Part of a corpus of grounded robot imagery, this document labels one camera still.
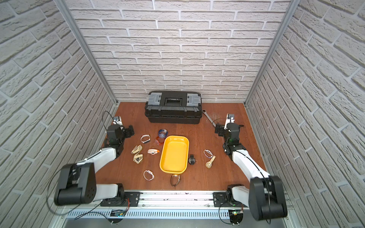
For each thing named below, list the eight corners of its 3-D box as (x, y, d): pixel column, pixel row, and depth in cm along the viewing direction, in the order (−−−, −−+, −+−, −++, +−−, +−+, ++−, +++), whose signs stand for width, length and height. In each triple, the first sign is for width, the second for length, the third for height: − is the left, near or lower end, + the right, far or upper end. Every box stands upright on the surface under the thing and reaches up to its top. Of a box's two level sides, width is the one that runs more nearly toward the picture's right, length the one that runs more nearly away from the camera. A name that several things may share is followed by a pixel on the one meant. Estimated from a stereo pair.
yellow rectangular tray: (160, 175, 84) (158, 171, 79) (164, 139, 99) (163, 135, 94) (188, 175, 84) (189, 172, 79) (188, 139, 99) (188, 135, 94)
